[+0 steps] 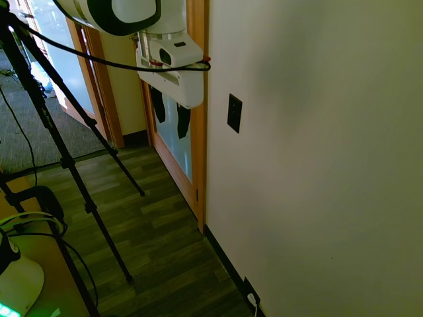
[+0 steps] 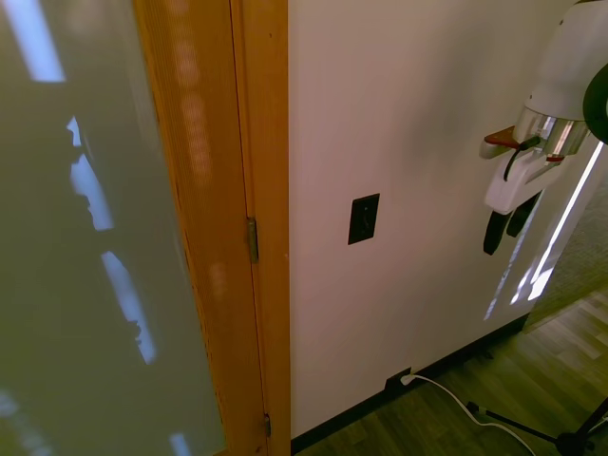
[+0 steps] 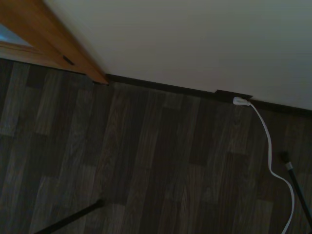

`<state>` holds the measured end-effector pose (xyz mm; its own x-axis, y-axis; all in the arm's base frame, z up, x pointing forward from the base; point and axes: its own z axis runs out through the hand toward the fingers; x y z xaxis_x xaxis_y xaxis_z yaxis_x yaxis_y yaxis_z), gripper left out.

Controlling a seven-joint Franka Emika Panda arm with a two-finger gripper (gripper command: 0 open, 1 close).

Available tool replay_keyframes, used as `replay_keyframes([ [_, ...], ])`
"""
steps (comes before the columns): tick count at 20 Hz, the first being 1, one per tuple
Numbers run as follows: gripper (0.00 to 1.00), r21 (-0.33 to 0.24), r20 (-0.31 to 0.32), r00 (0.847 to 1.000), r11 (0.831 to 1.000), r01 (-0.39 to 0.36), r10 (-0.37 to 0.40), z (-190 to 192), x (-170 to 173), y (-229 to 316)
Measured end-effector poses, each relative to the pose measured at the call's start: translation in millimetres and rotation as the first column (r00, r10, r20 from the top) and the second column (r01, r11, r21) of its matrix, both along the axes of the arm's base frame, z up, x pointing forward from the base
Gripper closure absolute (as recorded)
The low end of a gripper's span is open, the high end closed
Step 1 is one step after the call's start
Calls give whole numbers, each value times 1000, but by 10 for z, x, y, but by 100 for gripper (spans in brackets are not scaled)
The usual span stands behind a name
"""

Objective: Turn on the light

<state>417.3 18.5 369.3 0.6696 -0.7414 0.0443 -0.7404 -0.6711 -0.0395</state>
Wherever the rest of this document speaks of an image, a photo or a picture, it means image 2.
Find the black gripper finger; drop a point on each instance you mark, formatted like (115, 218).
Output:
(520, 218)
(492, 233)

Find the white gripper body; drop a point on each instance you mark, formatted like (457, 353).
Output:
(515, 183)

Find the black wall light switch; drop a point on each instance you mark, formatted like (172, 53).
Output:
(363, 219)

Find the black tripod stand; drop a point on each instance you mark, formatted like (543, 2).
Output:
(575, 434)

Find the large metal door hinge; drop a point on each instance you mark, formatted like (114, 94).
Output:
(252, 240)

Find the small metal door hinge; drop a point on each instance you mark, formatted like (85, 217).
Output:
(267, 425)

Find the frosted glass wooden door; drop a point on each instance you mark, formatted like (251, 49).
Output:
(95, 237)

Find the red and white wrist camera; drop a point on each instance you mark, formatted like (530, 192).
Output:
(499, 142)

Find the black wall baseboard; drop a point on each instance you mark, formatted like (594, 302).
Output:
(427, 368)

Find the wooden door frame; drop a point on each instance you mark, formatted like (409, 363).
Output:
(268, 142)

